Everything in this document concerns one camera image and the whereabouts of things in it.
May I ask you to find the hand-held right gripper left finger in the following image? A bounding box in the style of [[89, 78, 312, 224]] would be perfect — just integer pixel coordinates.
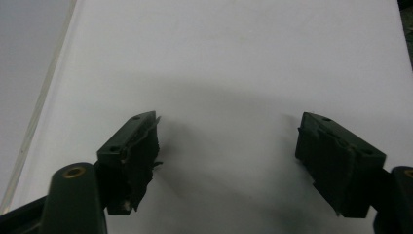
[[95, 110, 162, 216]]

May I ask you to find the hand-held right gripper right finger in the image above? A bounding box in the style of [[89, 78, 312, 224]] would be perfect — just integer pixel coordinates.
[[294, 111, 388, 219]]

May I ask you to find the white table sheet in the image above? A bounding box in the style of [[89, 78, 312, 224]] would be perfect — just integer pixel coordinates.
[[9, 0, 413, 234]]

